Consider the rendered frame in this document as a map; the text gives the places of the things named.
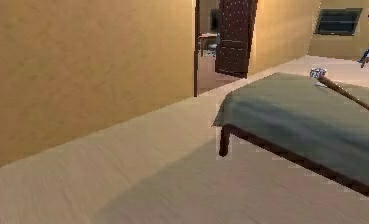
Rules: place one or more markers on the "brown wooden baseball bat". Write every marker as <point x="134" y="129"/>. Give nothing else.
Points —
<point x="345" y="92"/>

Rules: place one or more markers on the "dark window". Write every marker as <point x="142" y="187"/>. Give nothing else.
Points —
<point x="338" y="21"/>

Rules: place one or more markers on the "small white blue object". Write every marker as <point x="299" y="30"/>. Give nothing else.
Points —
<point x="317" y="72"/>

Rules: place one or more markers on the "dark brown room door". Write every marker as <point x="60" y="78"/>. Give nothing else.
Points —
<point x="233" y="36"/>

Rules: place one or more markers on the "green bed with dark frame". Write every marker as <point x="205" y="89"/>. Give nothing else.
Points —
<point x="292" y="120"/>

